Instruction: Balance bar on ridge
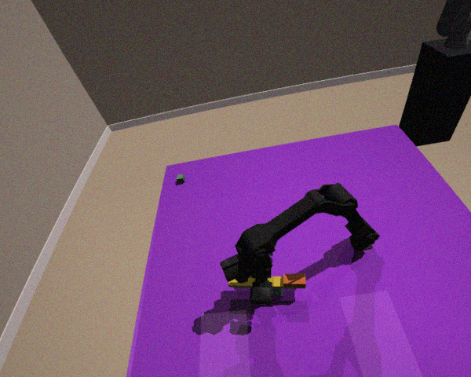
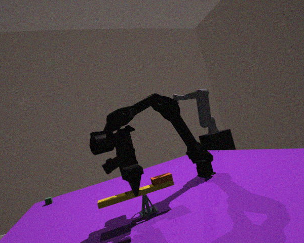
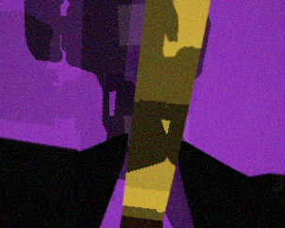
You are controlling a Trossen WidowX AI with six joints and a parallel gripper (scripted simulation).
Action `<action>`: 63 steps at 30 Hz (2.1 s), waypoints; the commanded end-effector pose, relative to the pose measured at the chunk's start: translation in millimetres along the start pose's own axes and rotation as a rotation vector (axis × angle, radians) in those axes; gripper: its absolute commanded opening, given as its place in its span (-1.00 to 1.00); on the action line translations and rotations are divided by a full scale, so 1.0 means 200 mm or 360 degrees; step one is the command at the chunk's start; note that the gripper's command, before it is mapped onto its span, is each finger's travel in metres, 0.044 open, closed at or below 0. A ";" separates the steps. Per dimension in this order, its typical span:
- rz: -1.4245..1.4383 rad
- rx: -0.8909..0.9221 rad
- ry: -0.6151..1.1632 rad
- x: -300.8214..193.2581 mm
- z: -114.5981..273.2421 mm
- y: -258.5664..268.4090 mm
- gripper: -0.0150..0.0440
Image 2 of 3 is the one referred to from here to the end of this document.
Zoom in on yellow bar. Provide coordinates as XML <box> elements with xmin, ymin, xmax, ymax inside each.
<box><xmin>97</xmin><ymin>173</ymin><xmax>174</xmax><ymax>209</ymax></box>

